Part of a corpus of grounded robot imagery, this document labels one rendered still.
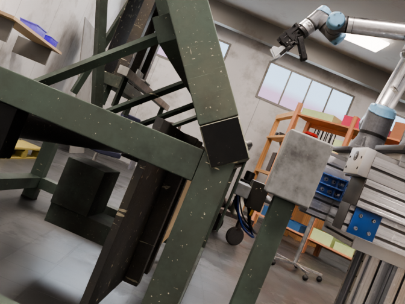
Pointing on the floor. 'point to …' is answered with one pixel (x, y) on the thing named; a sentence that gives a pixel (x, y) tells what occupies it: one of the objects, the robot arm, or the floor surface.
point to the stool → (301, 251)
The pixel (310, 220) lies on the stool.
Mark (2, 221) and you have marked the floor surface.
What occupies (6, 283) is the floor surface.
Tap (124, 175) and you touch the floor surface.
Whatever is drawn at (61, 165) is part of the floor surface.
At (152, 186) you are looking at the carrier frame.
